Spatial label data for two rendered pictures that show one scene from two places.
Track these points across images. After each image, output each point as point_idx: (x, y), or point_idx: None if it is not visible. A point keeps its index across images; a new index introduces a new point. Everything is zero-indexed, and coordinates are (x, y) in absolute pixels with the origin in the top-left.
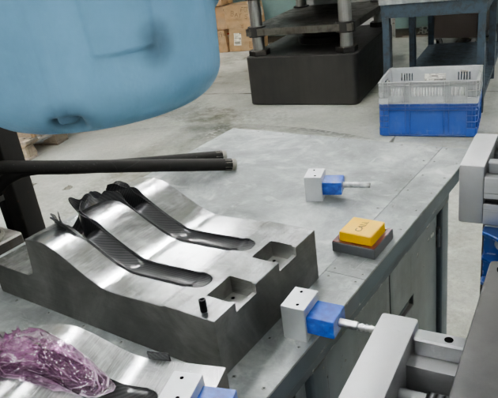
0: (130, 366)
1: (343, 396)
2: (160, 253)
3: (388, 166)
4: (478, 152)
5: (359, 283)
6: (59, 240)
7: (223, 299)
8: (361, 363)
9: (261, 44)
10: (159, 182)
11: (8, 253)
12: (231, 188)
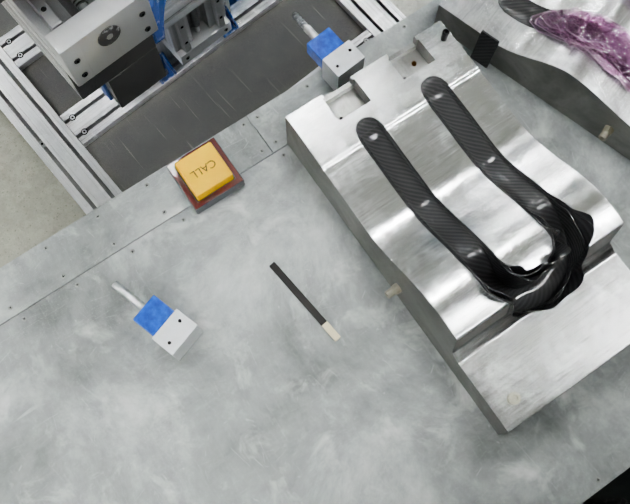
0: (515, 39)
1: None
2: (459, 173)
3: (24, 372)
4: (106, 5)
5: (255, 113)
6: (580, 193)
7: None
8: None
9: None
10: (433, 294)
11: None
12: (281, 458)
